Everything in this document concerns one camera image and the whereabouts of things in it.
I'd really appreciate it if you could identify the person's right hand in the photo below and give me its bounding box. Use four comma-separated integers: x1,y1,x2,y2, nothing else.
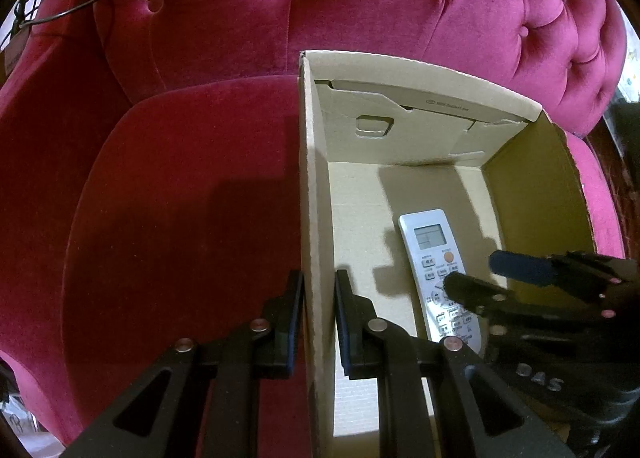
595,272,640,325

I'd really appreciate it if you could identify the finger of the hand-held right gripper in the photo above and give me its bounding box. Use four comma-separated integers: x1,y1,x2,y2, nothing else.
444,272,601,333
489,250,640,289

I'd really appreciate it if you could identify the red velvet tufted sofa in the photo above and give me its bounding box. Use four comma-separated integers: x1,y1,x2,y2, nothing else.
0,0,640,454

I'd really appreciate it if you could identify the white remote control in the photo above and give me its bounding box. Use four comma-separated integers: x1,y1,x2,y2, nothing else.
398,209,485,356

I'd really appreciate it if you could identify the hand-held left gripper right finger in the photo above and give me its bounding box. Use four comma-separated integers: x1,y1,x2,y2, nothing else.
334,268,576,458

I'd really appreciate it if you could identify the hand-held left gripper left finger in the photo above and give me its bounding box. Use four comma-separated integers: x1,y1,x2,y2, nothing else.
60,269,306,458

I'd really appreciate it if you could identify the cardboard box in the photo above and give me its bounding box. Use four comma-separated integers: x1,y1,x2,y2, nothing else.
298,50,598,458

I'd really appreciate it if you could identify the brown paper bag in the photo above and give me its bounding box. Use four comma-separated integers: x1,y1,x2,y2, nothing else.
0,26,31,82

